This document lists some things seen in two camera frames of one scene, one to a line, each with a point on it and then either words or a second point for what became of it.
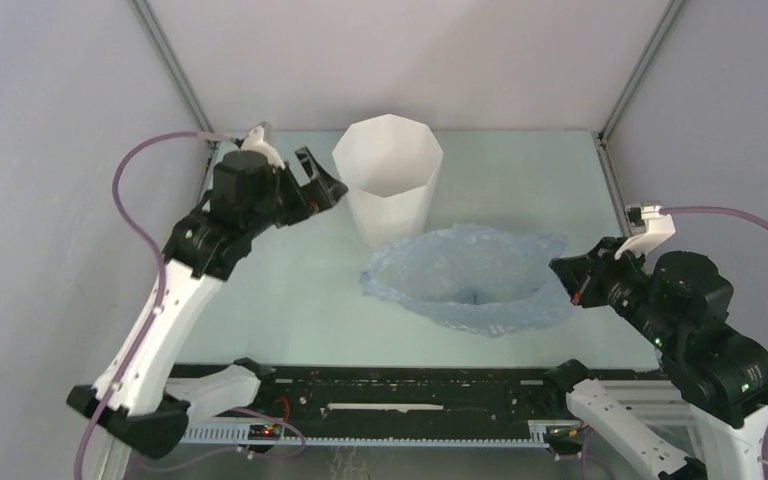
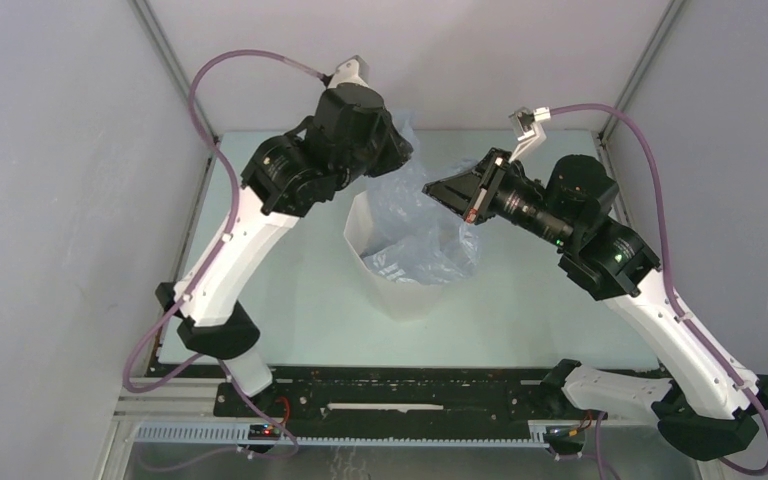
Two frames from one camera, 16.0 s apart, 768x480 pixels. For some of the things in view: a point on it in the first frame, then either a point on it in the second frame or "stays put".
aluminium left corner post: [172, 66] stays put
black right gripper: [580, 272] -> [471, 193]
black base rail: [398, 396] stays put
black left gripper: [324, 191] -> [398, 148]
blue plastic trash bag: [474, 279] -> [417, 240]
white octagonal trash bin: [389, 166] -> [403, 300]
